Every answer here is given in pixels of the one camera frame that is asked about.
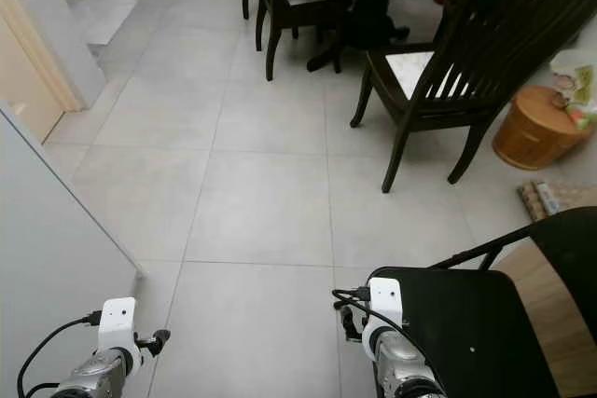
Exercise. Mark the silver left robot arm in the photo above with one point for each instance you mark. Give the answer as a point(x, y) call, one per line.
point(98, 384)

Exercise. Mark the black folding chair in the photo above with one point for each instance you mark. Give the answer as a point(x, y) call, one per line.
point(476, 333)

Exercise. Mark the tall white cabinet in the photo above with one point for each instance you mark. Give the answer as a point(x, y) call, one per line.
point(56, 249)

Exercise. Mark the light wooden board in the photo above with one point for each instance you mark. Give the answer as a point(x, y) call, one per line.
point(555, 323)

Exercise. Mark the patterned brown cardboard tray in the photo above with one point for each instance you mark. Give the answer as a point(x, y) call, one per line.
point(560, 198)

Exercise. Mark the round orange wooden basket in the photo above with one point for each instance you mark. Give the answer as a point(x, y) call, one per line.
point(536, 128)

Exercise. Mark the printed white plastic bag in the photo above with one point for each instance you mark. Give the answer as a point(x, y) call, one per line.
point(578, 86)

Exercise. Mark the dark wooden slat-back chair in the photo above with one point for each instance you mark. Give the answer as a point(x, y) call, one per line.
point(504, 25)

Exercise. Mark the beige door frame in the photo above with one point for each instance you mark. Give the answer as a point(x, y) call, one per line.
point(33, 62)

